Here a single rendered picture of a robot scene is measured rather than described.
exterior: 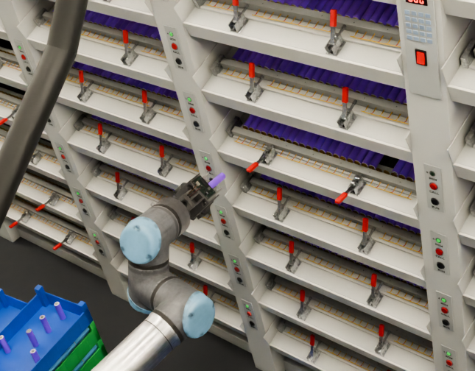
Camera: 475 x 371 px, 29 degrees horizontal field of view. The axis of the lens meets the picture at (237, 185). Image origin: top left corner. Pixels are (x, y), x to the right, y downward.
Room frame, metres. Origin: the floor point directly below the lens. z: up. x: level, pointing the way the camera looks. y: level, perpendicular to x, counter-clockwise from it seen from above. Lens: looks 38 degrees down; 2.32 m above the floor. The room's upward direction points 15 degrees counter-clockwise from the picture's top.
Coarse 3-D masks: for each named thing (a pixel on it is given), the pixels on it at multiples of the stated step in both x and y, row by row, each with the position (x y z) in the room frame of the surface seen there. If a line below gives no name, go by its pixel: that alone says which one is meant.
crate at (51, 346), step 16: (32, 304) 2.12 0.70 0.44; (48, 304) 2.14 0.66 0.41; (64, 304) 2.09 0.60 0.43; (80, 304) 2.02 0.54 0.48; (16, 320) 2.07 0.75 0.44; (32, 320) 2.09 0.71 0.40; (48, 320) 2.07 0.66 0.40; (64, 320) 2.06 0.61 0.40; (80, 320) 2.00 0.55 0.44; (16, 336) 2.04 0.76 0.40; (48, 336) 2.00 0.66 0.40; (64, 336) 1.94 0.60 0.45; (0, 352) 1.99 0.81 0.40; (16, 352) 1.97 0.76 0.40; (48, 352) 1.89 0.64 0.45; (64, 352) 1.93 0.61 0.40; (0, 368) 1.93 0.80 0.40; (16, 368) 1.91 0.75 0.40; (32, 368) 1.84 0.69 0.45; (48, 368) 1.88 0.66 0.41
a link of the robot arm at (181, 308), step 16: (160, 288) 1.45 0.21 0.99; (176, 288) 1.44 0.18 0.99; (192, 288) 1.44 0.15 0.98; (160, 304) 1.42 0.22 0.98; (176, 304) 1.39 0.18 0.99; (192, 304) 1.38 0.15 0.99; (208, 304) 1.39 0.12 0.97; (144, 320) 1.39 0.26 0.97; (160, 320) 1.37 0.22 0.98; (176, 320) 1.36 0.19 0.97; (192, 320) 1.36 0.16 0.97; (208, 320) 1.38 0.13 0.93; (128, 336) 1.36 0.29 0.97; (144, 336) 1.34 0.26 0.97; (160, 336) 1.34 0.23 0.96; (176, 336) 1.34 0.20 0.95; (192, 336) 1.35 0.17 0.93; (112, 352) 1.33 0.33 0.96; (128, 352) 1.31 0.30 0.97; (144, 352) 1.31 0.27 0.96; (160, 352) 1.32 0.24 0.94; (96, 368) 1.30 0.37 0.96; (112, 368) 1.29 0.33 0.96; (128, 368) 1.29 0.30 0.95; (144, 368) 1.29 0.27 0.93
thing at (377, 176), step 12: (240, 132) 1.96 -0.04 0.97; (252, 132) 1.94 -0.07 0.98; (264, 144) 1.91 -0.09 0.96; (276, 144) 1.87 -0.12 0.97; (288, 144) 1.86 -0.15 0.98; (300, 156) 1.82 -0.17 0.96; (312, 156) 1.79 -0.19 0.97; (324, 156) 1.77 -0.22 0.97; (336, 168) 1.74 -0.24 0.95; (348, 168) 1.71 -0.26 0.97; (360, 168) 1.69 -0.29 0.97; (372, 180) 1.66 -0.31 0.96; (384, 180) 1.63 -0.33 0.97; (396, 180) 1.62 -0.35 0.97; (408, 180) 1.60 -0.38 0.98
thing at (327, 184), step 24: (240, 120) 2.01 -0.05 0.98; (216, 144) 1.97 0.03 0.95; (240, 144) 1.95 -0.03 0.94; (264, 168) 1.85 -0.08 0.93; (288, 168) 1.81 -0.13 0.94; (312, 168) 1.78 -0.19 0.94; (384, 168) 1.69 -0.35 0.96; (336, 192) 1.69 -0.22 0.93; (384, 192) 1.62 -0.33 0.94; (384, 216) 1.60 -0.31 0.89; (408, 216) 1.54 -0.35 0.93
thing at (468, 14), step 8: (448, 0) 1.43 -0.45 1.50; (456, 0) 1.42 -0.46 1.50; (464, 0) 1.41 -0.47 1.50; (472, 0) 1.40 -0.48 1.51; (448, 8) 1.44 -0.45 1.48; (456, 8) 1.43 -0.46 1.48; (464, 8) 1.42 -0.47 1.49; (472, 8) 1.40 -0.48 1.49; (464, 16) 1.42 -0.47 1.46; (472, 16) 1.41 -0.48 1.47
